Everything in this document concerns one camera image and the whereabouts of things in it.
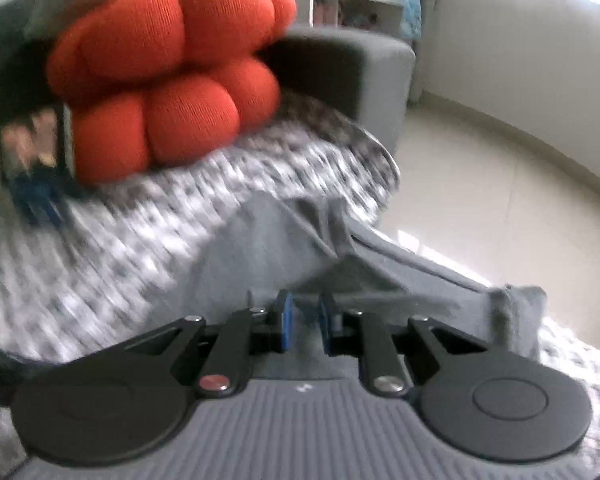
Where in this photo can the grey t-shirt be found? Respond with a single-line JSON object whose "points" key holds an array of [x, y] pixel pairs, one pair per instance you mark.
{"points": [[280, 255]]}

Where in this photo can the dark grey sofa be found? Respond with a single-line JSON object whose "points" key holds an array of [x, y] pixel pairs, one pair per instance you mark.
{"points": [[340, 65]]}

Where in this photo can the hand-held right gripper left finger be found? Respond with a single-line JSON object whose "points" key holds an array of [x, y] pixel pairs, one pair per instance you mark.
{"points": [[286, 319]]}

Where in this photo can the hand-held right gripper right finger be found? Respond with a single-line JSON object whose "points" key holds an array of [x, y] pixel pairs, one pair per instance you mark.
{"points": [[326, 319]]}

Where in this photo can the smartphone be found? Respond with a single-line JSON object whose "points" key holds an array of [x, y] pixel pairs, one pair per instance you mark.
{"points": [[35, 140]]}

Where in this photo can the blue phone stand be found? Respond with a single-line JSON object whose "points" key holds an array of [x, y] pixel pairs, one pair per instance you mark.
{"points": [[40, 200]]}

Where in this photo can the grey white knit blanket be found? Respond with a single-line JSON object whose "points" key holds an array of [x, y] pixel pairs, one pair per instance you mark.
{"points": [[130, 220]]}

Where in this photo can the orange knot cushion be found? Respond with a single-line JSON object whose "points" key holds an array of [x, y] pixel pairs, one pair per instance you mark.
{"points": [[170, 60]]}

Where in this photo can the grey white checked cloth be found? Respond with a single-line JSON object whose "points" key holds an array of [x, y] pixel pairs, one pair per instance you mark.
{"points": [[375, 160]]}

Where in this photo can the grey curtain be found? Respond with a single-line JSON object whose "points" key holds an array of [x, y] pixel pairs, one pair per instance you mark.
{"points": [[432, 35]]}

